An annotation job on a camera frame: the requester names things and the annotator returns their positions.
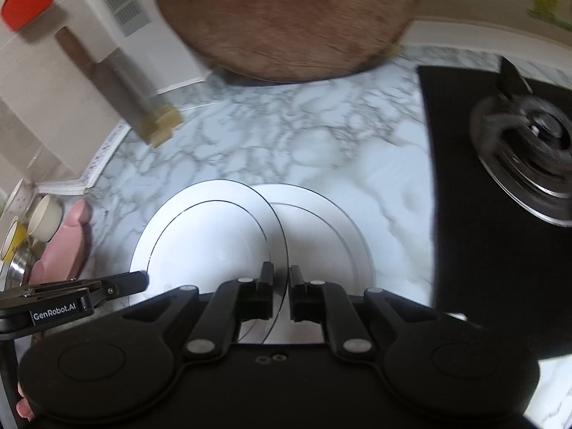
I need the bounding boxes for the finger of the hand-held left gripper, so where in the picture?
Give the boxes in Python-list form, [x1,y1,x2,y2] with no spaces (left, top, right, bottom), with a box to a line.
[89,270,150,301]

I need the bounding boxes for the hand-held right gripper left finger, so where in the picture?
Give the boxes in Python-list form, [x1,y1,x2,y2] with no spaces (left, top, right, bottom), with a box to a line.
[120,261,274,359]

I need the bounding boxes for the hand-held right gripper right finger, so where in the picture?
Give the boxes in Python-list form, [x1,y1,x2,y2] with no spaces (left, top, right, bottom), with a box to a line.
[288,265,452,359]

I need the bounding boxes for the white plate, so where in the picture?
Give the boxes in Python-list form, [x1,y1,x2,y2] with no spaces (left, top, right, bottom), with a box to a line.
[129,179,289,345]
[255,184,377,345]

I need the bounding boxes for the cream bowl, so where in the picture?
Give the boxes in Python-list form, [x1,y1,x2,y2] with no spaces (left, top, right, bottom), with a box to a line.
[26,196,64,243]

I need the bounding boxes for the person's left hand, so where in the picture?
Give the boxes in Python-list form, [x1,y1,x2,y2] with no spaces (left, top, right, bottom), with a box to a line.
[15,382,37,421]

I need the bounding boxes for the steel bowl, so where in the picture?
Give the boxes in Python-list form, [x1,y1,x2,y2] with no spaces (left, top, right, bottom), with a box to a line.
[0,249,39,287]

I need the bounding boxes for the yellow bowl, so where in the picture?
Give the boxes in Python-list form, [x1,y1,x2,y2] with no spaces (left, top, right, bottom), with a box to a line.
[0,218,28,265]

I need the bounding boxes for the white floral bowl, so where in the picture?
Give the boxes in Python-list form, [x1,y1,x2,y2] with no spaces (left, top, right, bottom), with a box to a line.
[4,179,37,216]

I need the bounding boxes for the music note edge tape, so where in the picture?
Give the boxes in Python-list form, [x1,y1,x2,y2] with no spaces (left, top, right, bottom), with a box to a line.
[35,124,131,195]

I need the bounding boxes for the black gas stove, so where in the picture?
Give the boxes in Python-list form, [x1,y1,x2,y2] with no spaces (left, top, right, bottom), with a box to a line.
[418,65,572,364]

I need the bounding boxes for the metal gas burner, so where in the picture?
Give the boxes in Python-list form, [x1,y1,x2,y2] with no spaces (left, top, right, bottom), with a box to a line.
[469,56,572,228]

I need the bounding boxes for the round wooden cutting board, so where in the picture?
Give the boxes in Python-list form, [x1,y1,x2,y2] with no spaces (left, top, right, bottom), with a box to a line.
[149,0,424,82]

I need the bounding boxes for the red plastic spatula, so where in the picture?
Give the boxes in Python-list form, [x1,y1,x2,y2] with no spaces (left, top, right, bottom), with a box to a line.
[0,0,55,33]

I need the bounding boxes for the cleaver with wooden handle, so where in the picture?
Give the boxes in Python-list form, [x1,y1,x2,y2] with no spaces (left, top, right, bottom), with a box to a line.
[54,27,184,149]

